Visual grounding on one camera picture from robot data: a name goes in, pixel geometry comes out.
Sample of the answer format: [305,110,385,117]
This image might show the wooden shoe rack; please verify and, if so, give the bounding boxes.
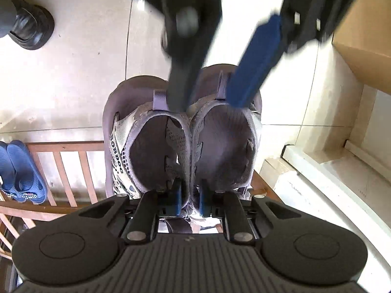
[0,140,275,269]

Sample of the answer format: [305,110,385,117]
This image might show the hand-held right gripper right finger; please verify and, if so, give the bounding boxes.
[199,186,301,245]

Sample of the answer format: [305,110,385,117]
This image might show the brown cardboard box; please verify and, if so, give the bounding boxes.
[332,0,391,96]

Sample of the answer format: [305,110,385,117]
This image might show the person's grey trouser leg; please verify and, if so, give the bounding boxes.
[0,0,17,39]

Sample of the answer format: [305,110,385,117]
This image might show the person's black shoe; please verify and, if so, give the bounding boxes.
[8,0,55,51]

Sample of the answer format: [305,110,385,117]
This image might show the purple mesh sneaker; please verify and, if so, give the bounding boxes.
[189,64,263,220]
[102,76,191,220]

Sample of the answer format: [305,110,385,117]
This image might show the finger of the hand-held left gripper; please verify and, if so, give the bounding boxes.
[105,0,223,112]
[228,0,375,109]

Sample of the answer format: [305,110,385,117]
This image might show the blue slipper car print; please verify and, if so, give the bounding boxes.
[0,142,16,201]
[7,140,48,203]

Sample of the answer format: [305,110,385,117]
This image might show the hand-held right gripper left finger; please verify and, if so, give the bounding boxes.
[78,178,183,245]

